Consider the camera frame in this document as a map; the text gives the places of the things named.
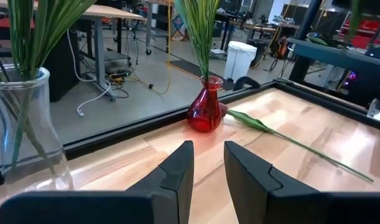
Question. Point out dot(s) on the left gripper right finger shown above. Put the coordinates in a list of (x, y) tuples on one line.
[(258, 193)]

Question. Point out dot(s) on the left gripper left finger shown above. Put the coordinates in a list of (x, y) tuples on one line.
[(164, 199)]

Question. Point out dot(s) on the dark red artificial tulip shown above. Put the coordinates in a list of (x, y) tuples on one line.
[(252, 122)]

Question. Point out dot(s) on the large white flower bunch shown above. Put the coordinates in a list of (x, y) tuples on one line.
[(202, 37)]

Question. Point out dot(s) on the red glass vase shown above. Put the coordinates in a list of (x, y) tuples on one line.
[(205, 112)]

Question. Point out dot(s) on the clear glass vase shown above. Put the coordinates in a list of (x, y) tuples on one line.
[(43, 93)]

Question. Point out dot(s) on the black mat with striped edge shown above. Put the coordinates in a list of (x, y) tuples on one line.
[(189, 70)]

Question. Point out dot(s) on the white trash bin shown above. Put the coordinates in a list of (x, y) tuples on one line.
[(239, 60)]

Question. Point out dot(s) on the grey desk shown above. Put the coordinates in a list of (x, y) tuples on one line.
[(342, 57)]

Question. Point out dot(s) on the black vertical pole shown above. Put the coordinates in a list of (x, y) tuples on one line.
[(304, 40)]

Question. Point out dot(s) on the wooden table with grey legs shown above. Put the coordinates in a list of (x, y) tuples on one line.
[(99, 53)]

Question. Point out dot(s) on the black computer tower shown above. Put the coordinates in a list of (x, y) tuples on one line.
[(65, 68)]

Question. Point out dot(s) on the grey wheeled table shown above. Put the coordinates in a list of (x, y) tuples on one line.
[(148, 28)]

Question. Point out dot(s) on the colourful patchwork quilt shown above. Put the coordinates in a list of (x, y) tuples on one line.
[(178, 23)]

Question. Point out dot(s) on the red storage crate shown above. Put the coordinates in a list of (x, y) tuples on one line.
[(360, 32)]

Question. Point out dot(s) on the black aluminium table frame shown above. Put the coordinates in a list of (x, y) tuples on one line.
[(130, 127)]

